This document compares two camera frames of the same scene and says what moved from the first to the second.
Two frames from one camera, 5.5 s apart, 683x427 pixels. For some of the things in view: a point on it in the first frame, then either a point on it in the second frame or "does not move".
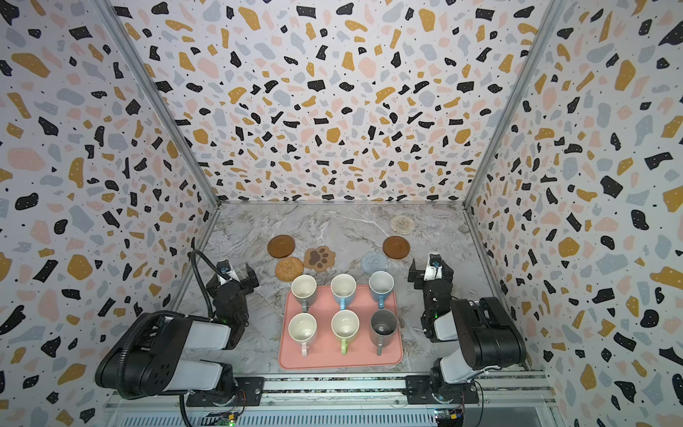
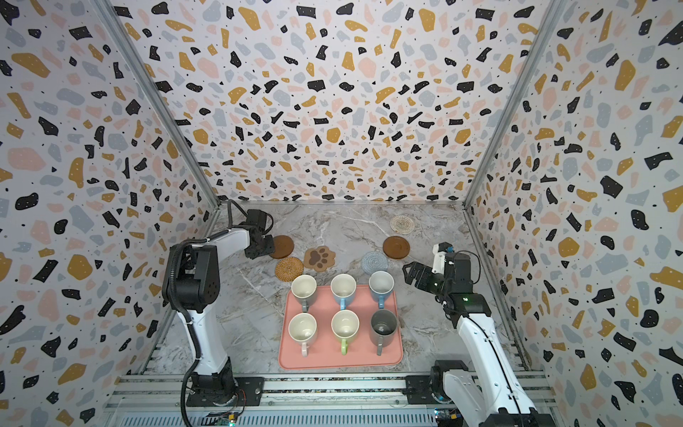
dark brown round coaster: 281,245 does not move
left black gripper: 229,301 -> 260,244
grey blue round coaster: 373,261 does not move
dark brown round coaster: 396,247 does not move
